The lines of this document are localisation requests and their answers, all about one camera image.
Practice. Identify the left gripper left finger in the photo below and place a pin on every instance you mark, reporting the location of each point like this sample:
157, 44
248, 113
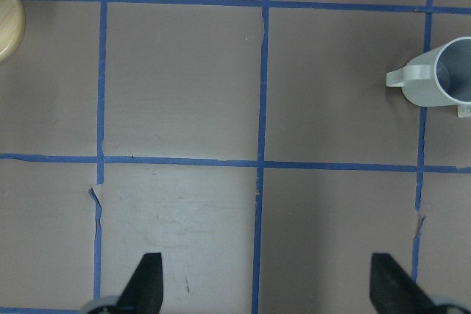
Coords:
144, 291

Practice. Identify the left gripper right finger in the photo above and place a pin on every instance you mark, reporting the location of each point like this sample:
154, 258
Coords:
392, 290

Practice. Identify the white mug dark interior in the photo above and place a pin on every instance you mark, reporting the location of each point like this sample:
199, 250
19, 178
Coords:
437, 78

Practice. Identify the wooden mug tree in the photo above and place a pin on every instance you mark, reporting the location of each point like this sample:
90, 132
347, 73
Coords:
12, 27

